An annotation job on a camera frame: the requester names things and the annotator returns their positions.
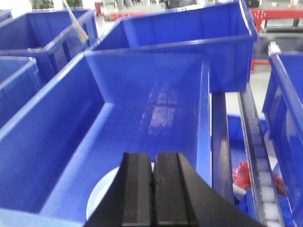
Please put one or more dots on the blue crate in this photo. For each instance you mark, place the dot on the blue crate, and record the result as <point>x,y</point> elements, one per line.
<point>283,111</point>
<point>225,32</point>
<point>48,36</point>
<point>75,129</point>
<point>19,82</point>

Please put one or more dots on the blue crate far left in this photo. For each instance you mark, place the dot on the blue crate far left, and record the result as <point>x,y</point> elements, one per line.
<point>48,36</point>

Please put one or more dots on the blue crate upper left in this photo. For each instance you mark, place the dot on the blue crate upper left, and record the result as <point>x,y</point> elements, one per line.
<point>19,82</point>

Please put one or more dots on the red white patterned object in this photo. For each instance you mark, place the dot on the red white patterned object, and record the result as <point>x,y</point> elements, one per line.
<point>241,178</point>

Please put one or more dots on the blue bin lower right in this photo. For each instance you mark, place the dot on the blue bin lower right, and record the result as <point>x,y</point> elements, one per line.
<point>243,198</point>

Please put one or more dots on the blue crate upper middle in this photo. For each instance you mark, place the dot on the blue crate upper middle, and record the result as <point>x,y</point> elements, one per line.
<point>75,129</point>

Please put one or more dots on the wooden stick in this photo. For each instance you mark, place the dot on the wooden stick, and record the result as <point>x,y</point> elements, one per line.
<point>83,37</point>

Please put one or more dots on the red conveyor frame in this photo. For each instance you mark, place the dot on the red conveyor frame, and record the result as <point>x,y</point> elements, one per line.
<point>277,28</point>

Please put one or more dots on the roller conveyor rail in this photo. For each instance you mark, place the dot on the roller conveyor rail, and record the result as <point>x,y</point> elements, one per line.
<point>263,188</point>

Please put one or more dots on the light blue plate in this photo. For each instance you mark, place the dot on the light blue plate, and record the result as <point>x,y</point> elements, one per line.
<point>99,191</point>

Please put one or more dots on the blue crate upper right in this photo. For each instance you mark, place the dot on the blue crate upper right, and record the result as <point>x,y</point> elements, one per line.
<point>283,111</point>

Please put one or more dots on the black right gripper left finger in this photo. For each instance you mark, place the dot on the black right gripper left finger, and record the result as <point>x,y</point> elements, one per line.
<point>128,201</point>

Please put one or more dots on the blue crate far middle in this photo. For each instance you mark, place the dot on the blue crate far middle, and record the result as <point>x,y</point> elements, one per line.
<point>225,32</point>

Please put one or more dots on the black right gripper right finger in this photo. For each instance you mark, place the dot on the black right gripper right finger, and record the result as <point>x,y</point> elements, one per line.
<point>183,199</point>

